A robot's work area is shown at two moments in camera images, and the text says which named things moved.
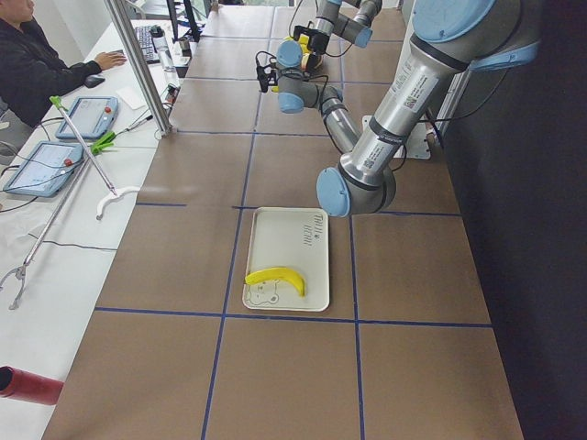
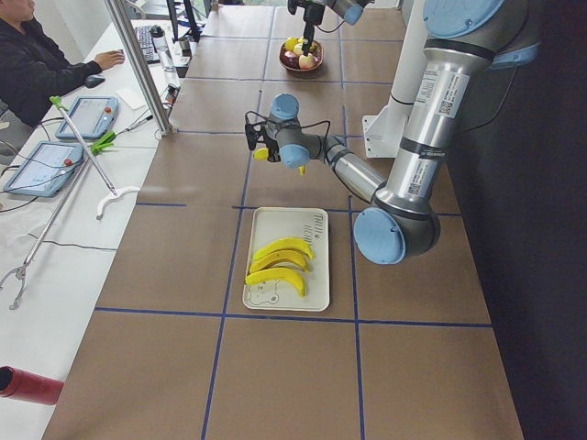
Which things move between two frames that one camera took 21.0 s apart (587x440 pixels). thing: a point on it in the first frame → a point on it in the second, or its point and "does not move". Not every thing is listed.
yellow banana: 277,274 does not move
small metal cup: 184,45 does not move
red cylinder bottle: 17,383 does not move
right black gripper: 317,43 → 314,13
